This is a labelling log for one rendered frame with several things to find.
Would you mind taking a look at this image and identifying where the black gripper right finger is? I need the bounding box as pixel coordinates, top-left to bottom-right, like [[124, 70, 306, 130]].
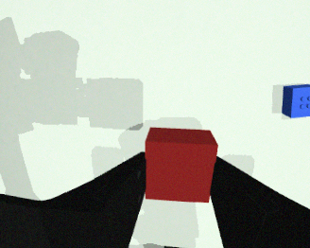
[[210, 157, 310, 248]]

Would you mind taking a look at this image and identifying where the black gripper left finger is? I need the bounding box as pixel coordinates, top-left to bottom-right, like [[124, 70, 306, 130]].
[[0, 151, 146, 248]]

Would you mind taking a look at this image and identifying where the blue block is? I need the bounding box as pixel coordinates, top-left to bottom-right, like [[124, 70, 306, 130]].
[[282, 83, 310, 117]]

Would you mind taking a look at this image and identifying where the red block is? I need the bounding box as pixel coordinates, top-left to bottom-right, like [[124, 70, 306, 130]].
[[145, 127, 217, 204]]

